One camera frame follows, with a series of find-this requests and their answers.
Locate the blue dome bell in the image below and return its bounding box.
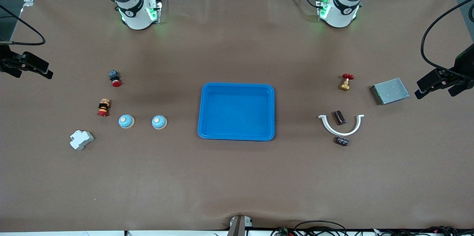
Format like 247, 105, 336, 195
118, 114, 135, 129
151, 114, 168, 130

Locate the blue plastic tray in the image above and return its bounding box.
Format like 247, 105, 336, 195
197, 82, 276, 142

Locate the grey metal box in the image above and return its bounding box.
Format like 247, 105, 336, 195
370, 77, 411, 106

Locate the red and yellow emergency button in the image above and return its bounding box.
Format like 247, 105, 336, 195
97, 98, 111, 117

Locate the red push button black body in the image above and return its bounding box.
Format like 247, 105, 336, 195
108, 70, 122, 87

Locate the white circuit breaker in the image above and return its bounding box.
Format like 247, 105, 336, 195
70, 129, 94, 151

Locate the brown table mat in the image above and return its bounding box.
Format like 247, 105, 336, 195
0, 0, 474, 233

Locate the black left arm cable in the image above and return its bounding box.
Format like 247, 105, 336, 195
420, 0, 474, 77

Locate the brass valve with red handle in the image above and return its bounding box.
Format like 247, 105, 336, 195
338, 73, 354, 92

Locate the white half-ring bracket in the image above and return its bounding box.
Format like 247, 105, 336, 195
318, 114, 365, 136

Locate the black cable bundle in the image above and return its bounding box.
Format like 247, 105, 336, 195
270, 220, 474, 236

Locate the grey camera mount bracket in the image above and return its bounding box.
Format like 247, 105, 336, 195
228, 216, 253, 236

